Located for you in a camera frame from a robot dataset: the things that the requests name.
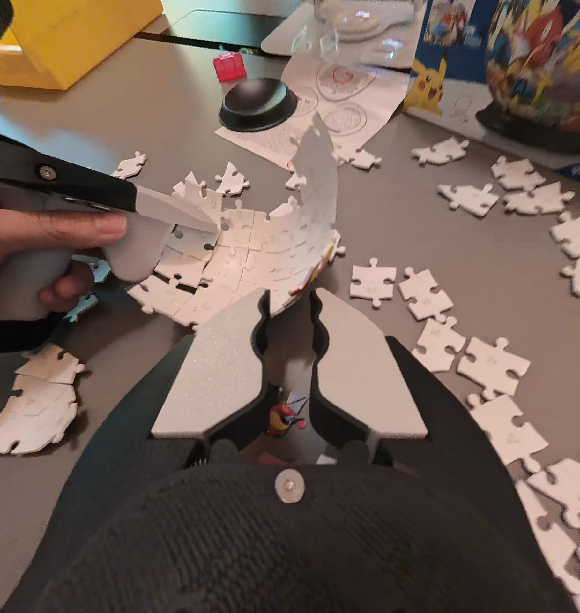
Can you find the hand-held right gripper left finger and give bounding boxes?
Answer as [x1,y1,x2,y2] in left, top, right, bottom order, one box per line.
[150,287,271,440]

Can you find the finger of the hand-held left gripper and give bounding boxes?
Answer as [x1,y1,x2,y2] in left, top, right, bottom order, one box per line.
[134,185,222,235]

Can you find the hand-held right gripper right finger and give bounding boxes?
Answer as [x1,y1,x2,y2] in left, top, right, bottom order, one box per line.
[310,287,429,440]

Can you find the partly built puzzle ball shell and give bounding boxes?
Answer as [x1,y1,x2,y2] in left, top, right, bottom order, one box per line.
[127,112,346,331]

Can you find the colourful printed puzzle piece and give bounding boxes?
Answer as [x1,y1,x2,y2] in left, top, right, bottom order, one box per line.
[268,393,307,436]

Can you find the scattered white puzzle pieces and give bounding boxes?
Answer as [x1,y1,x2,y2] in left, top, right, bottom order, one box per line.
[0,136,580,613]

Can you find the black round ball stand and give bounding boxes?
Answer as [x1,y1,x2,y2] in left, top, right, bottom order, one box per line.
[218,78,298,133]

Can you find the blue cartoon puzzle box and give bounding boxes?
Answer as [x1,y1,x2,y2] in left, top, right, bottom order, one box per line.
[402,0,580,175]

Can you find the person's left hand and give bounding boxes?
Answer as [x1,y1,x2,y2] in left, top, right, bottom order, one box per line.
[0,209,129,313]

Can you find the yellow plastic bin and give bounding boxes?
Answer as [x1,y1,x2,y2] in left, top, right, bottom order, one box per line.
[0,0,164,92]

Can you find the small red plastic case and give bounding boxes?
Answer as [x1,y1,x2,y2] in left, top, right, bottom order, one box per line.
[212,53,245,82]

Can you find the clear plastic bag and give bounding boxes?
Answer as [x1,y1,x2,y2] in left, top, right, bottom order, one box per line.
[290,0,427,96]

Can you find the white instruction sheet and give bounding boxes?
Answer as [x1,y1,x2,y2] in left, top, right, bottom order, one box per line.
[215,55,410,161]

